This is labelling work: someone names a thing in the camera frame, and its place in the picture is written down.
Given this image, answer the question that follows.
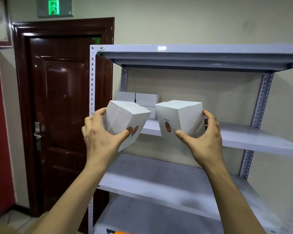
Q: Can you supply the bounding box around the person's left hand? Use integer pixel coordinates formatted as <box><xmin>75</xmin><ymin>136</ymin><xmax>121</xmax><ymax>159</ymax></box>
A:
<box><xmin>81</xmin><ymin>108</ymin><xmax>131</xmax><ymax>171</ymax></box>

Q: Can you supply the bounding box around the metal door handle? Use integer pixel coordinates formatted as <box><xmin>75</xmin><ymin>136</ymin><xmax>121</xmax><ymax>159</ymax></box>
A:
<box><xmin>33</xmin><ymin>122</ymin><xmax>43</xmax><ymax>151</ymax></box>

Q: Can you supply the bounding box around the person's right hand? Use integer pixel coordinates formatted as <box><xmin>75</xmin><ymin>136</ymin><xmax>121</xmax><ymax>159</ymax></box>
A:
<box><xmin>175</xmin><ymin>110</ymin><xmax>225</xmax><ymax>171</ymax></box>

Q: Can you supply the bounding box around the person's left forearm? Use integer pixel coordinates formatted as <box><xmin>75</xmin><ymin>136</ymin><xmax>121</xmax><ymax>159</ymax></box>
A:
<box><xmin>32</xmin><ymin>163</ymin><xmax>110</xmax><ymax>234</ymax></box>

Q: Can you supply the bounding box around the large brown cardboard box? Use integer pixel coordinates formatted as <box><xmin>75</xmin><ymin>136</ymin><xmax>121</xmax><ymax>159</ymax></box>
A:
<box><xmin>0</xmin><ymin>212</ymin><xmax>49</xmax><ymax>234</ymax></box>

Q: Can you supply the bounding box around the person's right forearm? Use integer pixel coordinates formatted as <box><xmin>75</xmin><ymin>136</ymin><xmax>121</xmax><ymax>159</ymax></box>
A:
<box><xmin>205</xmin><ymin>163</ymin><xmax>266</xmax><ymax>234</ymax></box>

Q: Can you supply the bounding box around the green exit sign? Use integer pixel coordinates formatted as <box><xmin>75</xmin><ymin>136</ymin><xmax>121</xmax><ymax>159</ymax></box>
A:
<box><xmin>38</xmin><ymin>0</ymin><xmax>74</xmax><ymax>19</ymax></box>

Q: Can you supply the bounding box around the small white logo box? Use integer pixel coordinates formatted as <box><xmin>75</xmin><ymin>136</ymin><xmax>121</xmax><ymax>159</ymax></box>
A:
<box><xmin>115</xmin><ymin>91</ymin><xmax>136</xmax><ymax>103</ymax></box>
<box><xmin>143</xmin><ymin>106</ymin><xmax>158</xmax><ymax>120</ymax></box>
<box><xmin>103</xmin><ymin>100</ymin><xmax>151</xmax><ymax>152</ymax></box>
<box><xmin>136</xmin><ymin>92</ymin><xmax>160</xmax><ymax>107</ymax></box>
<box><xmin>155</xmin><ymin>100</ymin><xmax>206</xmax><ymax>154</ymax></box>

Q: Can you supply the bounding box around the dark wooden door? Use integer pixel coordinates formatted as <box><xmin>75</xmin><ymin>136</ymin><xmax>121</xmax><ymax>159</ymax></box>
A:
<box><xmin>12</xmin><ymin>18</ymin><xmax>114</xmax><ymax>227</ymax></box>

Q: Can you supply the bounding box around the white metal shelving rack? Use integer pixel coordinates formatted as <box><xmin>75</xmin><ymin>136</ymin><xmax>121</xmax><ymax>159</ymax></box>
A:
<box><xmin>88</xmin><ymin>44</ymin><xmax>293</xmax><ymax>234</ymax></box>

